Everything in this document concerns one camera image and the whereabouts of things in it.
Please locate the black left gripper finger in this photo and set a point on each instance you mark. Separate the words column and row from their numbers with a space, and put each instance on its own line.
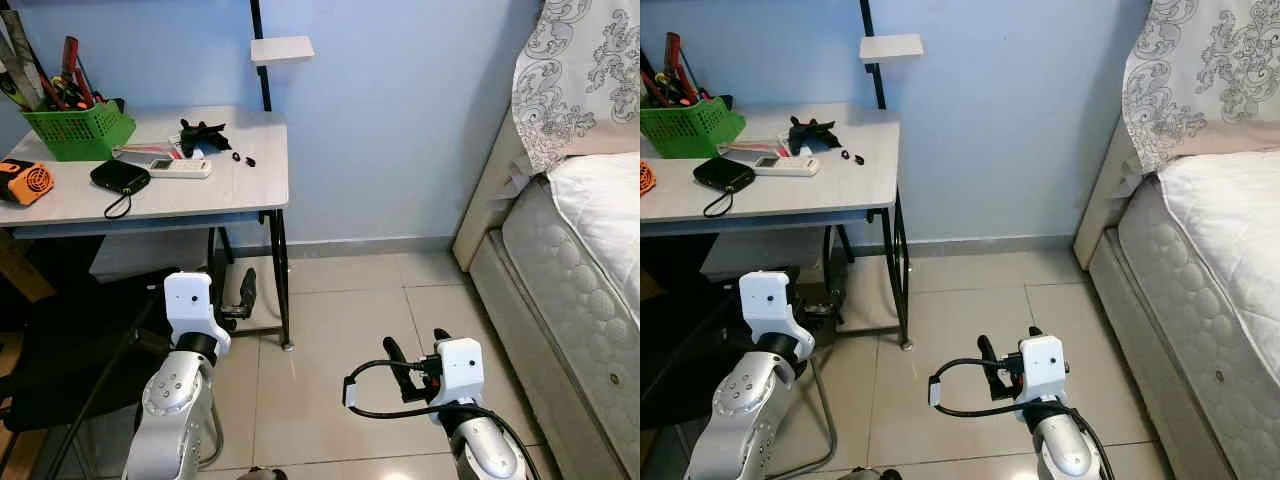
column 248, row 288
column 825, row 288

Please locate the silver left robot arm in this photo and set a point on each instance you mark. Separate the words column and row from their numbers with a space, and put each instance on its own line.
column 170, row 400
column 735, row 400

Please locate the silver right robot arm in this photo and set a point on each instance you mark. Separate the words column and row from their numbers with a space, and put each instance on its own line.
column 1065, row 450
column 490, row 450

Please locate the white remote control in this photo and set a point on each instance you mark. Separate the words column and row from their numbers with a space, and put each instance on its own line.
column 180, row 168
column 790, row 166

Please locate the quilted white mattress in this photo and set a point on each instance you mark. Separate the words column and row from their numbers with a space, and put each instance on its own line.
column 570, row 290
column 1180, row 290

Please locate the black chair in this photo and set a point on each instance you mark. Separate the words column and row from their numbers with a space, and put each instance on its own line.
column 680, row 360
column 60, row 370

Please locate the black glove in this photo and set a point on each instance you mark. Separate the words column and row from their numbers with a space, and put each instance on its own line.
column 203, row 135
column 810, row 133

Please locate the pink flat packet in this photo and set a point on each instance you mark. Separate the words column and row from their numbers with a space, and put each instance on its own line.
column 750, row 148
column 145, row 151

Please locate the dark robot foot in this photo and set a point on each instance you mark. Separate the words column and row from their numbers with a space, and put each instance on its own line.
column 870, row 475
column 260, row 475

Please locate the green plastic basket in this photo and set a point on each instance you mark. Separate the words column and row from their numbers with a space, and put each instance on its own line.
column 80, row 135
column 690, row 132

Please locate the orange black device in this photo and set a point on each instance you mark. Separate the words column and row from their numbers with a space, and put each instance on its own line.
column 25, row 182
column 646, row 178

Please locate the small white shelf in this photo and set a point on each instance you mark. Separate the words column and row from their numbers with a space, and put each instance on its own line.
column 282, row 50
column 892, row 48

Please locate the black metal pole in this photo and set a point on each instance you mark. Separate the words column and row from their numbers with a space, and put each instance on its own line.
column 258, row 20
column 868, row 20

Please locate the dark flat tool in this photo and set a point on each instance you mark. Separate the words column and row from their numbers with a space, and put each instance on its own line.
column 648, row 85
column 22, row 60

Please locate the grey patterned cloth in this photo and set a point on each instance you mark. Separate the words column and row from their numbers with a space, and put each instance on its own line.
column 1200, row 70
column 580, row 70

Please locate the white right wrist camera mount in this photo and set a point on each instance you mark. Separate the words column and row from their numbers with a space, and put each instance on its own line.
column 460, row 368
column 1042, row 366

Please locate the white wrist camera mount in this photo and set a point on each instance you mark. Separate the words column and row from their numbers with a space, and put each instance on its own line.
column 1042, row 366
column 460, row 368
column 188, row 300
column 765, row 298

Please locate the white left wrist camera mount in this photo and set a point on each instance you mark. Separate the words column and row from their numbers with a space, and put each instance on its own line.
column 188, row 300
column 765, row 298

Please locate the white desk black frame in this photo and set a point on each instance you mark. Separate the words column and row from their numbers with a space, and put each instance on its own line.
column 850, row 190
column 230, row 190

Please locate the beige bed frame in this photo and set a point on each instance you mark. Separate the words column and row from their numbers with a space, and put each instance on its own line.
column 1095, row 215
column 485, row 215

